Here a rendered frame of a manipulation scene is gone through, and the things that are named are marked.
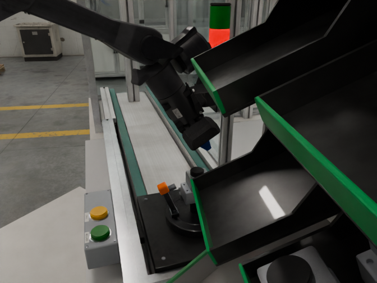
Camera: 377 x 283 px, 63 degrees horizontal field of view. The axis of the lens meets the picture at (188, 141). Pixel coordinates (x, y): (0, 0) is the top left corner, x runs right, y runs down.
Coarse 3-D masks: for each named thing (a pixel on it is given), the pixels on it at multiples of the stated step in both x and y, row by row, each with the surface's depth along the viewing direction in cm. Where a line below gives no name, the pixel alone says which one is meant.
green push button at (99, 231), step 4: (96, 228) 67; (100, 228) 67; (104, 228) 67; (108, 228) 67; (92, 232) 66; (96, 232) 66; (100, 232) 66; (104, 232) 66; (108, 232) 66; (92, 236) 65; (96, 236) 65; (100, 236) 65; (104, 236) 65; (96, 240) 65
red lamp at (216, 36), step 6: (210, 30) 73; (216, 30) 72; (222, 30) 71; (228, 30) 72; (210, 36) 73; (216, 36) 72; (222, 36) 72; (228, 36) 73; (210, 42) 74; (216, 42) 73; (222, 42) 73
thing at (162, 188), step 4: (160, 184) 65; (164, 184) 64; (172, 184) 66; (160, 188) 64; (164, 188) 64; (168, 188) 65; (172, 188) 65; (176, 188) 65; (160, 192) 64; (164, 192) 64; (168, 192) 65; (164, 196) 65; (168, 196) 65; (168, 200) 66; (168, 204) 66; (172, 204) 67; (172, 208) 67; (172, 212) 67
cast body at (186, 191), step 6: (192, 168) 66; (198, 168) 66; (204, 168) 68; (186, 174) 67; (192, 174) 65; (198, 174) 64; (186, 180) 67; (186, 186) 67; (186, 192) 65; (192, 192) 65; (186, 198) 65; (192, 198) 66
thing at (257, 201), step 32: (256, 160) 41; (288, 160) 39; (224, 192) 39; (256, 192) 37; (288, 192) 34; (320, 192) 28; (224, 224) 35; (256, 224) 33; (288, 224) 29; (224, 256) 30
